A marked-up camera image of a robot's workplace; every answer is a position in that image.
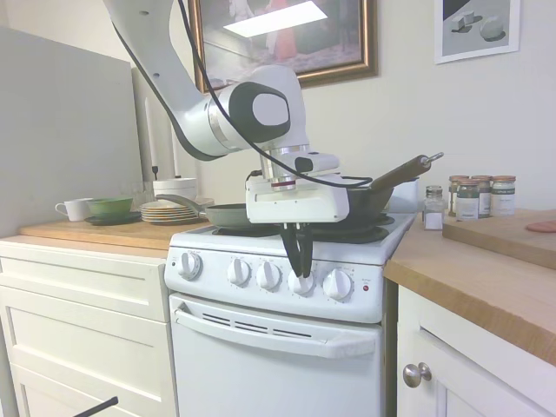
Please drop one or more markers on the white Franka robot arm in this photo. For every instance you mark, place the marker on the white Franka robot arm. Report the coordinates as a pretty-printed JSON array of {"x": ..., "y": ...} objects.
[{"x": 269, "y": 108}]

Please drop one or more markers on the gold framed painting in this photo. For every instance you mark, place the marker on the gold framed painting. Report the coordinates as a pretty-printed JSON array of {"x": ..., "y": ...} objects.
[{"x": 330, "y": 43}]

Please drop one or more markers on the white burner knob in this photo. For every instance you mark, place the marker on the white burner knob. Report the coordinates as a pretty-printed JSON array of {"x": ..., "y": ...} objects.
[
  {"x": 239, "y": 272},
  {"x": 299, "y": 286},
  {"x": 336, "y": 284},
  {"x": 268, "y": 276}
]

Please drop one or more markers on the white ceramic cup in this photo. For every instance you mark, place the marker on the white ceramic cup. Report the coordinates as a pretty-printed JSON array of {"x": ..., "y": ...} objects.
[{"x": 76, "y": 210}]

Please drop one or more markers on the black candle holder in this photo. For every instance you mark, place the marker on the black candle holder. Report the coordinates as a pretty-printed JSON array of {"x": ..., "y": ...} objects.
[{"x": 154, "y": 173}]

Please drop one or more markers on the spice jar copper lid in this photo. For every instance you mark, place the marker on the spice jar copper lid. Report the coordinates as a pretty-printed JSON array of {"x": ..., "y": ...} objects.
[
  {"x": 453, "y": 195},
  {"x": 484, "y": 195}
]

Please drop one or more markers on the white canister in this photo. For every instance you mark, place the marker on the white canister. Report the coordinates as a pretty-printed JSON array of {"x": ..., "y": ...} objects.
[{"x": 174, "y": 187}]

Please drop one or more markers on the white bordered grey print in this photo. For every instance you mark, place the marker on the white bordered grey print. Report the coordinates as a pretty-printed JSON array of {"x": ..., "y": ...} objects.
[{"x": 478, "y": 30}]

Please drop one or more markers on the glass salt shaker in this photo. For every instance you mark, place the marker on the glass salt shaker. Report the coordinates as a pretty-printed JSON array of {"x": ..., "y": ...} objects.
[{"x": 433, "y": 213}]

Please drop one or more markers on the stack of beige plates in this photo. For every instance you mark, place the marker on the stack of beige plates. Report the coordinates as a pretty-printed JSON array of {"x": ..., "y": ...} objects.
[{"x": 167, "y": 213}]

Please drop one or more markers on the green ceramic bowl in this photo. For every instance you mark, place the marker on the green ceramic bowl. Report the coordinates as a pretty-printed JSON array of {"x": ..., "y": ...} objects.
[{"x": 108, "y": 206}]

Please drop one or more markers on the dark saucer plate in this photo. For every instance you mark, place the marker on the dark saucer plate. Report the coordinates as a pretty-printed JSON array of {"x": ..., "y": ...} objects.
[{"x": 130, "y": 218}]

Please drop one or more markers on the spice jar green label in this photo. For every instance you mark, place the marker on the spice jar green label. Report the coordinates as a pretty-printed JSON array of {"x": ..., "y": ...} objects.
[{"x": 467, "y": 204}]

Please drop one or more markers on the round metal cabinet knob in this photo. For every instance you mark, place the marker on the round metal cabinet knob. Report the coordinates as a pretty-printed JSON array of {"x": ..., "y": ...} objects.
[{"x": 415, "y": 375}]

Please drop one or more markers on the white door cabinet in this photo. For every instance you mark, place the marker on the white door cabinet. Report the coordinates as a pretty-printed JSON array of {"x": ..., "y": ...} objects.
[{"x": 469, "y": 382}]

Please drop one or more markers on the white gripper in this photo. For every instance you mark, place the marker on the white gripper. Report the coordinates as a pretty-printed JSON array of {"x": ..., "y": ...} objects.
[{"x": 295, "y": 204}]

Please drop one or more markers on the white electric stove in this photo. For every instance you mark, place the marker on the white electric stove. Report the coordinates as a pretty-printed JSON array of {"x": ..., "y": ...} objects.
[{"x": 269, "y": 382}]

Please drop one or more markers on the black coil burner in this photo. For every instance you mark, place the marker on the black coil burner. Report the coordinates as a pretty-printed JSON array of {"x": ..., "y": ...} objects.
[
  {"x": 243, "y": 231},
  {"x": 347, "y": 234},
  {"x": 386, "y": 219}
]

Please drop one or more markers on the round pink coaster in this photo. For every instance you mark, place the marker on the round pink coaster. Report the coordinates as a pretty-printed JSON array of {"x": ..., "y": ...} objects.
[{"x": 540, "y": 227}]

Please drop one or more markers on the white oven temperature knob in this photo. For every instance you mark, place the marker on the white oven temperature knob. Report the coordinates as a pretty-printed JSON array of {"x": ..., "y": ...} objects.
[{"x": 189, "y": 265}]

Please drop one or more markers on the grey-green small frying pan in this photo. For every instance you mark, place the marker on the grey-green small frying pan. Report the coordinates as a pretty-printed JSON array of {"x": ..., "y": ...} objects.
[{"x": 226, "y": 215}]

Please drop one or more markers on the large grey panel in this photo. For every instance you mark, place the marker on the large grey panel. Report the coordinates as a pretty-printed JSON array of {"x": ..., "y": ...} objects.
[{"x": 65, "y": 130}]

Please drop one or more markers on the thick wooden cutting board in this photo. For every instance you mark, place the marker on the thick wooden cutting board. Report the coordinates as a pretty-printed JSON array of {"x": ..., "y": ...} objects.
[{"x": 504, "y": 241}]

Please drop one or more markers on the white drawer cabinet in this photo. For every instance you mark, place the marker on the white drawer cabinet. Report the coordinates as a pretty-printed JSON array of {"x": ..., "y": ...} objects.
[{"x": 78, "y": 330}]

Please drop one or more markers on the thin wooden board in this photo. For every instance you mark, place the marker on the thin wooden board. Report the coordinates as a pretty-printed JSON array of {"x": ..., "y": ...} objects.
[{"x": 108, "y": 232}]

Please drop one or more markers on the spice jar white label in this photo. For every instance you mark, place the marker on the spice jar white label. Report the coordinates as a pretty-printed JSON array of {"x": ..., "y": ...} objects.
[{"x": 503, "y": 197}]

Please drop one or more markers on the clear cut glass dish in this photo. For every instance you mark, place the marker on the clear cut glass dish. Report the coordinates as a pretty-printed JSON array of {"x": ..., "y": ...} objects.
[{"x": 134, "y": 191}]

